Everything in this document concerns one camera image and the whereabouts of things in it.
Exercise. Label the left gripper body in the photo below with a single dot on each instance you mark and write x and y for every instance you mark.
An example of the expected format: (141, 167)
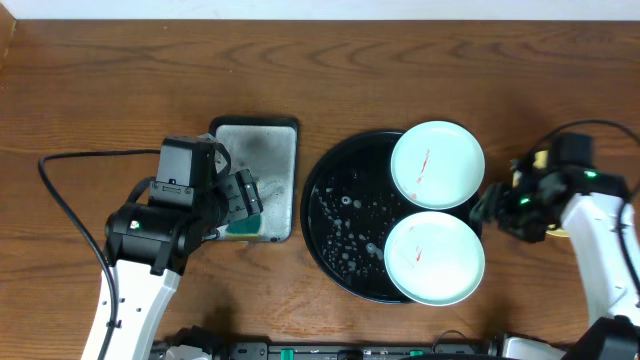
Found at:
(237, 201)

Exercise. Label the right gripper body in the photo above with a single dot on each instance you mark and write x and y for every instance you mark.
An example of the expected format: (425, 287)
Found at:
(523, 216)

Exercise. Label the green yellow sponge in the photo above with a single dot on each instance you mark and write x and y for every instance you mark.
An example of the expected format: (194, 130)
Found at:
(249, 229)

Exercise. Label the light green plate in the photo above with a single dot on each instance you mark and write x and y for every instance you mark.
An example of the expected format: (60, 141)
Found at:
(434, 258)
(437, 165)

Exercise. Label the yellow plate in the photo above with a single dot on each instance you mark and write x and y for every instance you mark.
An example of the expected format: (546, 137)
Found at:
(557, 232)

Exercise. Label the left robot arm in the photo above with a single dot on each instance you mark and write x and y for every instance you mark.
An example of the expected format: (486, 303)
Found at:
(147, 249)

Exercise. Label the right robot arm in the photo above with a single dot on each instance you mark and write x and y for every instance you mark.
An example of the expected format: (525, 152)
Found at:
(594, 210)

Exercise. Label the black rectangular soap tray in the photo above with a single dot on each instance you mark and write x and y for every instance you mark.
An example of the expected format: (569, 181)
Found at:
(267, 146)

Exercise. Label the black round tray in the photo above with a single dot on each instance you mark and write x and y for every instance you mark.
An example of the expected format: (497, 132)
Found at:
(349, 206)

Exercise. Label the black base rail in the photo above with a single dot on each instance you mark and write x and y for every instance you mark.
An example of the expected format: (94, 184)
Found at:
(197, 343)

